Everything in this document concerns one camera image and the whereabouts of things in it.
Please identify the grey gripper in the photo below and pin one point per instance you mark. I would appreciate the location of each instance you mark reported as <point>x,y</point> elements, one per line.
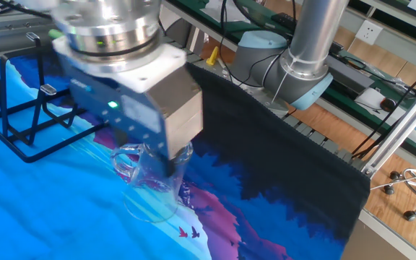
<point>139,112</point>

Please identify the clear glass cup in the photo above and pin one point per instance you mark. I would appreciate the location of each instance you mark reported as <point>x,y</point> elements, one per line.
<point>154,187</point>

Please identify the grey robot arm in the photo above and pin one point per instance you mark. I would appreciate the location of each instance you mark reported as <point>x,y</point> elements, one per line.
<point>302,54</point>

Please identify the black metal cup rack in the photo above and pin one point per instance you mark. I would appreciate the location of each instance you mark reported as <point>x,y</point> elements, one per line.
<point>4,90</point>

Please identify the blue landscape print cloth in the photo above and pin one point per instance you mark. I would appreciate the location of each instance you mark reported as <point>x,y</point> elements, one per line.
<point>157,216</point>

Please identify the yellow plastic object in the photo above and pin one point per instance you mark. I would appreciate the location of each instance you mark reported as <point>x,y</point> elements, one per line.
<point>212,57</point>

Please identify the clear plastic bag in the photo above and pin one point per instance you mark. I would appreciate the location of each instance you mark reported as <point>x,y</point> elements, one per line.
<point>226,9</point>

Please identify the grey metal box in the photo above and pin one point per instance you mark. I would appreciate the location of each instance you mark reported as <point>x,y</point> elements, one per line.
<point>349,77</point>

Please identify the white paper sheet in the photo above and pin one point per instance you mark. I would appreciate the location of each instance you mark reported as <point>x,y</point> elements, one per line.
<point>370,99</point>

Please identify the black computer mouse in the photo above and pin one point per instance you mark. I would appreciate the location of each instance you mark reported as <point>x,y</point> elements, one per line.
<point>388,104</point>

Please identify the white wall socket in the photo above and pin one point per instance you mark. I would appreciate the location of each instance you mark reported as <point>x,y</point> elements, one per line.
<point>368,32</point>

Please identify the aluminium frame beam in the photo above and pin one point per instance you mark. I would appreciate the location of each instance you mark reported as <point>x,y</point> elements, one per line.
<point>399,130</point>

